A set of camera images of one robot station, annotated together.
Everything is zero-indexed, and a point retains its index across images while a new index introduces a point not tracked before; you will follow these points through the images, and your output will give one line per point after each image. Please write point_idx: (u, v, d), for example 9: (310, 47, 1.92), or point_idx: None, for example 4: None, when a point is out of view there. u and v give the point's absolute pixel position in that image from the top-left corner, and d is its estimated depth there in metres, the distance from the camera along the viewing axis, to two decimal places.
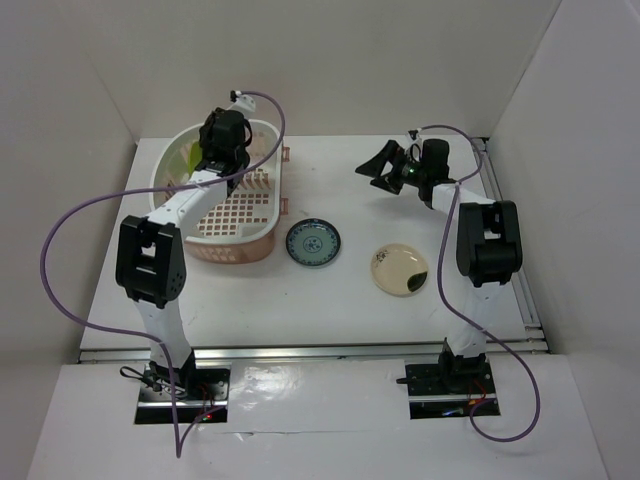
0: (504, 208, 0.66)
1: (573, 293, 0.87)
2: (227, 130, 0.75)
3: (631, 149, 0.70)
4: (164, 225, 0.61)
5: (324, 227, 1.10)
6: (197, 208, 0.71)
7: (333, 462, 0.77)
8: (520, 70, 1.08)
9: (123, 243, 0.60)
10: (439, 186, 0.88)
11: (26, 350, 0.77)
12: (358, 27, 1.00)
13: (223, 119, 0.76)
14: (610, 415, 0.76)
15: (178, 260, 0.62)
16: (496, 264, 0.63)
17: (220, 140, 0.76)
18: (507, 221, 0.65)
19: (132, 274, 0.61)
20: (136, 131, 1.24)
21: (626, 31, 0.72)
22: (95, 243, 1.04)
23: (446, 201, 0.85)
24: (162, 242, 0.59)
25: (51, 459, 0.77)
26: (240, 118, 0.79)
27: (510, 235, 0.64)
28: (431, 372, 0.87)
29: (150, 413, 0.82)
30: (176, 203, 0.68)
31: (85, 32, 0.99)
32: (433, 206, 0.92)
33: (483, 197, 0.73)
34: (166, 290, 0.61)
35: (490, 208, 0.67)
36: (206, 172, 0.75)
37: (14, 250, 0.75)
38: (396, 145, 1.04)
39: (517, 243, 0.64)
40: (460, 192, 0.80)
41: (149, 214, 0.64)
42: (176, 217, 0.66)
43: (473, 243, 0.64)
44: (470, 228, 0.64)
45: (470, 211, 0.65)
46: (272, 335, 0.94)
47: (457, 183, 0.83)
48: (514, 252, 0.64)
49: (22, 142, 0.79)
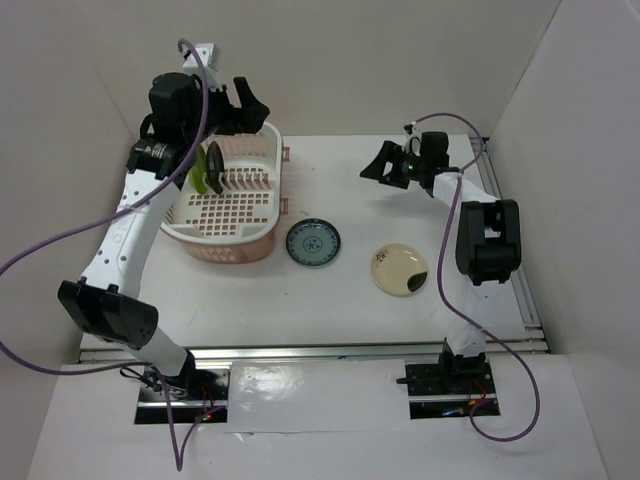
0: (505, 204, 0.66)
1: (573, 292, 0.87)
2: (168, 99, 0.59)
3: (632, 148, 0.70)
4: (104, 291, 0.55)
5: (324, 227, 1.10)
6: (143, 235, 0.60)
7: (333, 462, 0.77)
8: (520, 69, 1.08)
9: (73, 314, 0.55)
10: (440, 176, 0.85)
11: (26, 350, 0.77)
12: (359, 27, 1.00)
13: (162, 85, 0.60)
14: (610, 416, 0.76)
15: (138, 312, 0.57)
16: (496, 264, 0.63)
17: (159, 113, 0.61)
18: (508, 220, 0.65)
19: (97, 333, 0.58)
20: (136, 132, 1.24)
21: (626, 31, 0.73)
22: (94, 243, 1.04)
23: (446, 192, 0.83)
24: (108, 311, 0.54)
25: (52, 459, 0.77)
26: (186, 82, 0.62)
27: (510, 235, 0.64)
28: (431, 372, 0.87)
29: (150, 412, 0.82)
30: (113, 247, 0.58)
31: (85, 32, 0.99)
32: (434, 194, 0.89)
33: (485, 196, 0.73)
34: (135, 339, 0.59)
35: (491, 206, 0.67)
36: (140, 175, 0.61)
37: (14, 249, 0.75)
38: (392, 145, 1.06)
39: (517, 245, 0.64)
40: (462, 183, 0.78)
41: (86, 274, 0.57)
42: (117, 269, 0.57)
43: (473, 243, 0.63)
44: (470, 228, 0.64)
45: (471, 209, 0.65)
46: (272, 335, 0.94)
47: (459, 174, 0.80)
48: (514, 251, 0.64)
49: (23, 143, 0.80)
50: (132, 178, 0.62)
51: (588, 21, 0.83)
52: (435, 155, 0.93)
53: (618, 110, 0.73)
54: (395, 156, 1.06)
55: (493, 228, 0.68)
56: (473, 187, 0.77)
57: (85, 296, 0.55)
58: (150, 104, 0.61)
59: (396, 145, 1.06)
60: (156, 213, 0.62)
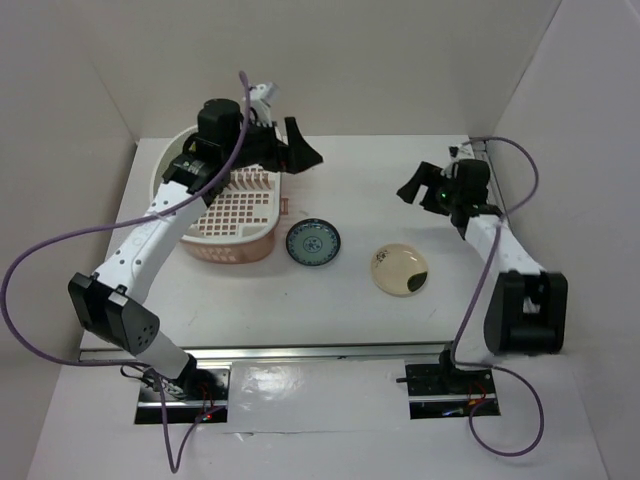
0: (552, 282, 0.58)
1: (573, 293, 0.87)
2: (214, 121, 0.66)
3: (632, 149, 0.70)
4: (113, 290, 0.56)
5: (325, 227, 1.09)
6: (161, 244, 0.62)
7: (333, 462, 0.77)
8: (520, 69, 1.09)
9: (78, 305, 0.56)
10: (477, 218, 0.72)
11: (27, 350, 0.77)
12: (359, 27, 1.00)
13: (211, 108, 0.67)
14: (610, 416, 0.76)
15: (139, 320, 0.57)
16: (532, 346, 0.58)
17: (204, 133, 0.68)
18: (552, 298, 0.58)
19: (98, 329, 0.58)
20: (136, 132, 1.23)
21: (626, 32, 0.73)
22: (94, 243, 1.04)
23: (479, 240, 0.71)
24: (112, 310, 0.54)
25: (52, 459, 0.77)
26: (234, 110, 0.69)
27: (552, 315, 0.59)
28: (431, 372, 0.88)
29: (150, 412, 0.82)
30: (130, 251, 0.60)
31: (85, 32, 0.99)
32: (465, 235, 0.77)
33: (529, 262, 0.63)
34: (131, 347, 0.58)
35: (533, 277, 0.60)
36: (173, 187, 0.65)
37: (14, 249, 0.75)
38: (430, 166, 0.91)
39: (558, 327, 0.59)
40: (500, 233, 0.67)
41: (100, 270, 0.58)
42: (130, 272, 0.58)
43: (506, 324, 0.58)
44: (506, 308, 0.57)
45: (511, 290, 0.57)
46: (272, 335, 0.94)
47: (499, 222, 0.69)
48: (554, 333, 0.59)
49: (22, 143, 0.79)
50: (165, 189, 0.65)
51: (589, 22, 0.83)
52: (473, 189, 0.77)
53: (618, 111, 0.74)
54: (432, 178, 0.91)
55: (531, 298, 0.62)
56: (515, 243, 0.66)
57: (93, 292, 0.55)
58: (198, 124, 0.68)
59: (433, 166, 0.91)
60: (178, 226, 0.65)
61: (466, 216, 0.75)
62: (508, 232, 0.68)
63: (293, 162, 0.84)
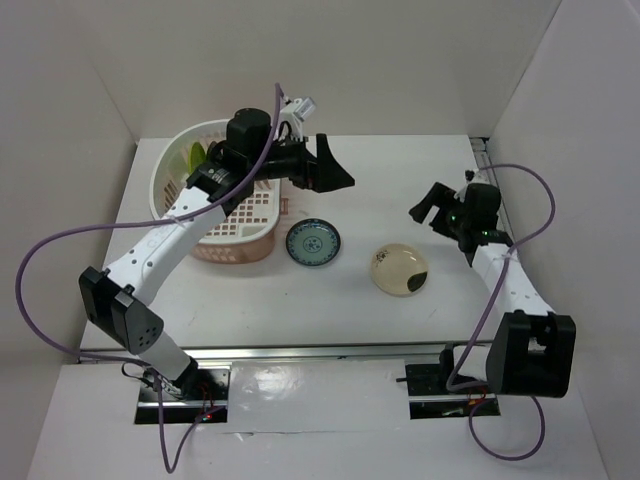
0: (560, 325, 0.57)
1: (572, 292, 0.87)
2: (242, 132, 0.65)
3: (632, 149, 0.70)
4: (121, 288, 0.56)
5: (325, 228, 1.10)
6: (175, 249, 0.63)
7: (333, 462, 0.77)
8: (519, 70, 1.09)
9: (85, 297, 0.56)
10: (486, 248, 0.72)
11: (27, 350, 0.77)
12: (359, 27, 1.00)
13: (241, 119, 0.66)
14: (611, 416, 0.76)
15: (143, 322, 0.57)
16: (534, 387, 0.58)
17: (231, 142, 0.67)
18: (559, 342, 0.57)
19: (103, 324, 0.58)
20: (136, 132, 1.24)
21: (625, 33, 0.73)
22: (94, 243, 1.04)
23: (486, 269, 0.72)
24: (116, 309, 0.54)
25: (52, 459, 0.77)
26: (266, 122, 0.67)
27: (557, 359, 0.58)
28: (431, 372, 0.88)
29: (150, 412, 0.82)
30: (143, 252, 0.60)
31: (85, 32, 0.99)
32: (472, 262, 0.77)
33: (535, 303, 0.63)
34: (131, 346, 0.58)
35: (540, 318, 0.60)
36: (195, 193, 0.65)
37: (14, 249, 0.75)
38: (443, 187, 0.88)
39: (563, 369, 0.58)
40: (508, 267, 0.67)
41: (111, 267, 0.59)
42: (139, 273, 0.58)
43: (510, 365, 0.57)
44: (512, 349, 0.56)
45: (518, 333, 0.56)
46: (272, 335, 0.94)
47: (507, 253, 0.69)
48: (558, 376, 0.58)
49: (23, 143, 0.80)
50: (187, 194, 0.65)
51: (588, 22, 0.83)
52: (481, 214, 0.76)
53: (618, 112, 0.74)
54: (444, 200, 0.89)
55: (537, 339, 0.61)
56: (523, 280, 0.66)
57: (100, 288, 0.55)
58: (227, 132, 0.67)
59: (447, 188, 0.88)
60: (195, 233, 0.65)
61: (475, 242, 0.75)
62: (516, 266, 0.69)
63: (320, 180, 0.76)
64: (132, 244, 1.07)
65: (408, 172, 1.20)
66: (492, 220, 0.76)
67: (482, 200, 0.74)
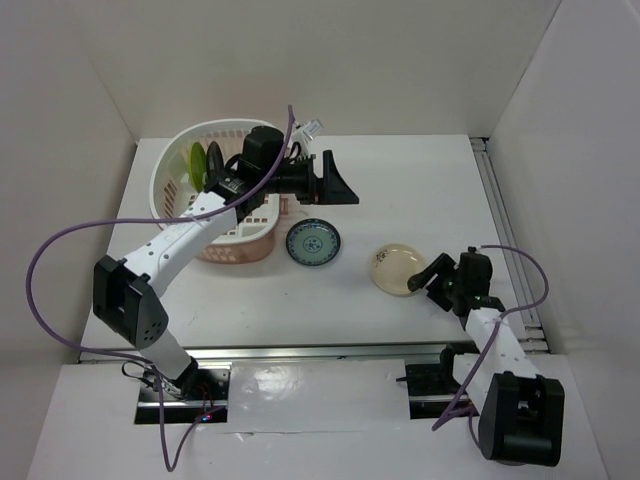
0: (548, 387, 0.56)
1: (573, 292, 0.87)
2: (258, 146, 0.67)
3: (632, 148, 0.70)
4: (136, 277, 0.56)
5: (324, 227, 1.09)
6: (191, 246, 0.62)
7: (332, 461, 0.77)
8: (519, 70, 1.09)
9: (96, 287, 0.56)
10: (476, 310, 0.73)
11: (27, 351, 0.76)
12: (359, 27, 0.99)
13: (257, 134, 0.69)
14: (611, 417, 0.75)
15: (156, 313, 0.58)
16: (527, 455, 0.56)
17: (247, 155, 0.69)
18: (547, 405, 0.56)
19: (110, 315, 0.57)
20: (136, 132, 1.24)
21: (626, 31, 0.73)
22: (95, 243, 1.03)
23: (478, 333, 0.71)
24: (131, 296, 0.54)
25: (52, 459, 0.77)
26: (279, 137, 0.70)
27: (547, 423, 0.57)
28: (431, 372, 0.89)
29: (151, 412, 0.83)
30: (161, 245, 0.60)
31: (85, 32, 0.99)
32: (465, 327, 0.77)
33: (525, 365, 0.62)
34: (136, 339, 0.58)
35: (529, 380, 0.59)
36: (211, 196, 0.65)
37: (14, 249, 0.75)
38: (447, 258, 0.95)
39: (555, 435, 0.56)
40: (499, 330, 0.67)
41: (128, 256, 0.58)
42: (156, 264, 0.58)
43: (500, 428, 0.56)
44: (502, 412, 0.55)
45: (506, 395, 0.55)
46: (271, 336, 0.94)
47: (498, 317, 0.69)
48: (550, 442, 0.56)
49: (22, 143, 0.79)
50: (203, 197, 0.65)
51: (588, 22, 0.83)
52: (473, 279, 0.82)
53: (618, 111, 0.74)
54: (446, 269, 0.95)
55: (528, 402, 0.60)
56: (512, 340, 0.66)
57: (115, 275, 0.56)
58: (243, 146, 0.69)
59: (450, 258, 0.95)
60: (210, 233, 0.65)
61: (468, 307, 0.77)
62: (507, 330, 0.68)
63: (327, 195, 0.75)
64: (131, 244, 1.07)
65: (409, 172, 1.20)
66: (484, 286, 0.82)
67: (474, 268, 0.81)
